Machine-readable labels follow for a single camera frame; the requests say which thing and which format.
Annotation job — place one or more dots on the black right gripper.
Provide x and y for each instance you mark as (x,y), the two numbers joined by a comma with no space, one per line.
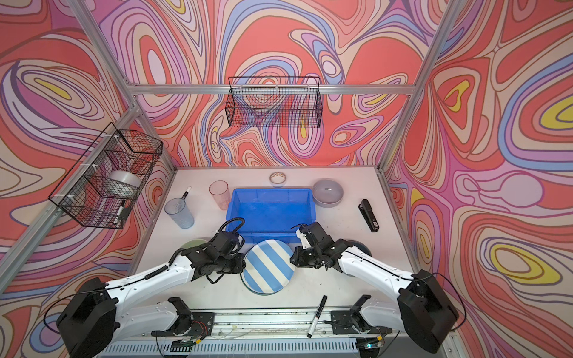
(298,260)

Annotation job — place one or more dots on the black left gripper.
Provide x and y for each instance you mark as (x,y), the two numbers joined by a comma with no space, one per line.
(240,264)

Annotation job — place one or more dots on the blue white striped plate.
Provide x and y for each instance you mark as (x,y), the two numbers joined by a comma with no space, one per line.
(268,268)

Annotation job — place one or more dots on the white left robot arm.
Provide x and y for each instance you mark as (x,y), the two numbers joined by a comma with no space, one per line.
(99,313)

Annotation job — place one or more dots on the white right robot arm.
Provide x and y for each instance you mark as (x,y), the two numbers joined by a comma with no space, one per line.
(422,309)

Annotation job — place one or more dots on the blue plastic bin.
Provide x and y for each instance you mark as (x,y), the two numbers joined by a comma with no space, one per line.
(271,214)

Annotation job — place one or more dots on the green ceramic bowl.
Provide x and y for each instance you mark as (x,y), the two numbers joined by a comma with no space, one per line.
(193,243)

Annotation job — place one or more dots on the dark blue ceramic bowl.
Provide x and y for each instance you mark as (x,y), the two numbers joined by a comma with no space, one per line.
(360,246)

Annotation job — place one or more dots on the grey purple bowl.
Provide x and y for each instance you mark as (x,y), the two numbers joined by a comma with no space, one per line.
(327,193)

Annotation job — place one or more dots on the black stapler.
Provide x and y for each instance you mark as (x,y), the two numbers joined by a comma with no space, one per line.
(367,212)

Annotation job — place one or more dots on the pink translucent cup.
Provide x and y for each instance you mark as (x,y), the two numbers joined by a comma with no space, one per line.
(221,193)

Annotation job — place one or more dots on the clear grey plastic cup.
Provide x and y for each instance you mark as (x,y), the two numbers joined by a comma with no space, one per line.
(179,212)

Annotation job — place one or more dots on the small black marker on table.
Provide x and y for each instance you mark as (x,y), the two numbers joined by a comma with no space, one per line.
(186,193)

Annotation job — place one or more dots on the marker in left basket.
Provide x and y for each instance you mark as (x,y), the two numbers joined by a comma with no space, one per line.
(117,218)

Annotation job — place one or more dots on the white tape roll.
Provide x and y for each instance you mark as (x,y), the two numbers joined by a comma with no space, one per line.
(122,184)

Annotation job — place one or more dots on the black marker on rail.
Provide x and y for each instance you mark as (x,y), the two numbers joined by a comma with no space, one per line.
(316,316)

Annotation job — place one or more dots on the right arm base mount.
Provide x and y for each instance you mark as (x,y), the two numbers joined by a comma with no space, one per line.
(346,322)

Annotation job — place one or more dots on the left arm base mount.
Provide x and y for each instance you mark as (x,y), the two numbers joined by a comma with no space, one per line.
(193,324)

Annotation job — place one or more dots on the black wire basket left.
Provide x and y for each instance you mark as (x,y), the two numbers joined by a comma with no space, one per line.
(85,199)

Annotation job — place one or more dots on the black wire basket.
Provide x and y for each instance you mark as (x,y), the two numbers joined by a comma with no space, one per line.
(85,199)
(274,102)

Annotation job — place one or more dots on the black wire basket back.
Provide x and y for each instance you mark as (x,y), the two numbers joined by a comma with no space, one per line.
(274,102)

